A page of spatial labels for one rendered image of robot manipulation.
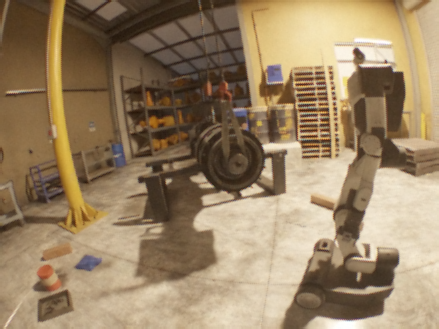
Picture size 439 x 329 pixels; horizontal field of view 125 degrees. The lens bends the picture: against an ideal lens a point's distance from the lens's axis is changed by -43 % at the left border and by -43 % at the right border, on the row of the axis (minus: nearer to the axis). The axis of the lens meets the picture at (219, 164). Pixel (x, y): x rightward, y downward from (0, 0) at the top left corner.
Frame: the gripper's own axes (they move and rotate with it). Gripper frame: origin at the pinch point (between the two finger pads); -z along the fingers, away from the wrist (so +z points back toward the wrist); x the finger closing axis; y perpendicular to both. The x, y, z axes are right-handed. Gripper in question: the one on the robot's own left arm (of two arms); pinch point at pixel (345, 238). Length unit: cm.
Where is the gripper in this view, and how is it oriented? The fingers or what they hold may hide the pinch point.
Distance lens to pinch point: 109.8
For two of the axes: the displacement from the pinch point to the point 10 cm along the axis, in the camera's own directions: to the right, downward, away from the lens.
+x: -8.2, -2.2, 5.2
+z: 0.3, -9.4, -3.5
